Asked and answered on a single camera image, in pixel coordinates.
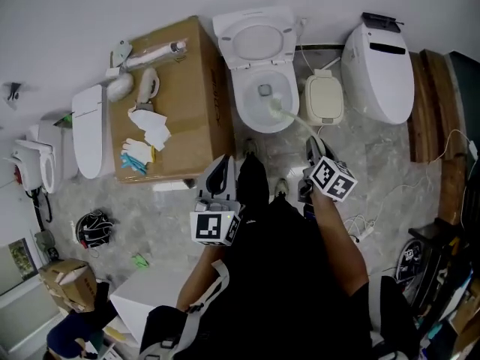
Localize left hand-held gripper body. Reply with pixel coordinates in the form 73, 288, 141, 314
189, 190, 245, 248

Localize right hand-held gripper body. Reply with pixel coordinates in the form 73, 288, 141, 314
297, 155, 359, 204

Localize white toilet brush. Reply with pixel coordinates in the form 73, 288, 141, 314
266, 91, 320, 143

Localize white toilet bowl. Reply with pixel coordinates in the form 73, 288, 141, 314
211, 6, 301, 134

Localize person's left forearm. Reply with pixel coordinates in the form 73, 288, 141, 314
175, 243, 227, 313

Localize person's right forearm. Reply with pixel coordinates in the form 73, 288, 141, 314
310, 191, 371, 296

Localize white smart toilet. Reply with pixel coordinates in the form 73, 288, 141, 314
340, 20, 416, 126

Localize white closed-lid toilet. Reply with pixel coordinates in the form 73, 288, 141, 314
70, 84, 116, 180

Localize person's left shoe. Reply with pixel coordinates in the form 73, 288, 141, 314
242, 137, 260, 158

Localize person's shoe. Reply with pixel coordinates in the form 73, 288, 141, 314
274, 177, 290, 199
242, 137, 260, 158

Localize person's right shoe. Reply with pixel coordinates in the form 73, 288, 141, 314
274, 177, 290, 199

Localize beige lidded trash bin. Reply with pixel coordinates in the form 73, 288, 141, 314
303, 69, 345, 127

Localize white power strip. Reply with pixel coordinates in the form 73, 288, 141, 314
352, 226, 376, 241

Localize white paper sheets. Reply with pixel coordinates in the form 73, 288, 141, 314
127, 106, 173, 152

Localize large cardboard box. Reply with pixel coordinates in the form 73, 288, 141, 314
110, 15, 237, 184

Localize white work gloves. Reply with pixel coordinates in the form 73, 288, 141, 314
121, 137, 156, 164

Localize blue rubber gloves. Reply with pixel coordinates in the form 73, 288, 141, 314
119, 152, 149, 176

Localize person's black clothing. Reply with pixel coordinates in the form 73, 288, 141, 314
139, 151, 419, 360

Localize green plastic clip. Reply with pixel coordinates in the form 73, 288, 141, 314
130, 252, 151, 269

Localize white rectangular block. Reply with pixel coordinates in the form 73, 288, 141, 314
109, 269, 191, 347

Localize round black marker plate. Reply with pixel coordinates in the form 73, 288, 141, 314
394, 238, 425, 281

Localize brown wooden planks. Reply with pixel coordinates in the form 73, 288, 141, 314
406, 49, 468, 227

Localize plastic-wrapped white bundle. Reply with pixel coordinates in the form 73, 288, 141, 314
106, 72, 135, 103

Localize plastic-wrapped white pipe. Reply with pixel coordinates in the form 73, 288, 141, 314
121, 40, 188, 71

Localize small cardboard box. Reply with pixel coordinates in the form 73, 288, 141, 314
38, 258, 99, 314

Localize cluttered storage shelf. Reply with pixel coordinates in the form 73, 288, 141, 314
393, 215, 480, 360

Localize grey backpack strap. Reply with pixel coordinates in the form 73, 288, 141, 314
139, 259, 230, 360

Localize white charger cable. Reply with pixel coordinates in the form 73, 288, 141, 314
343, 128, 479, 244

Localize white toilet supply hose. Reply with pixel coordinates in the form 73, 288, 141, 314
295, 16, 341, 75

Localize black bracket on smart toilet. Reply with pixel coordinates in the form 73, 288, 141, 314
361, 11, 405, 34

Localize grey-green flat bracket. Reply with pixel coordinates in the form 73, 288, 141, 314
111, 40, 134, 68

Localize black hose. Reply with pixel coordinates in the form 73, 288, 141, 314
31, 186, 54, 224

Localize black wall hook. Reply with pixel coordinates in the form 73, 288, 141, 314
2, 82, 24, 107

